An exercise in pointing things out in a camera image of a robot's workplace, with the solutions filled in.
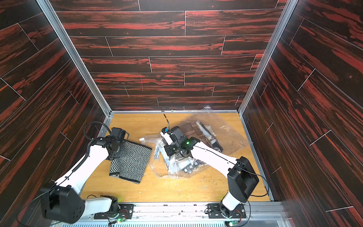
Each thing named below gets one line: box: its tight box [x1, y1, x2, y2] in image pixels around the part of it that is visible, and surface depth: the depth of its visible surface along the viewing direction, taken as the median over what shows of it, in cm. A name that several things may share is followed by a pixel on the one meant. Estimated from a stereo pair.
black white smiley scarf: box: [182, 158, 208, 175], surface depth 85 cm
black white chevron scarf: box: [109, 139, 153, 185], surface depth 87 cm
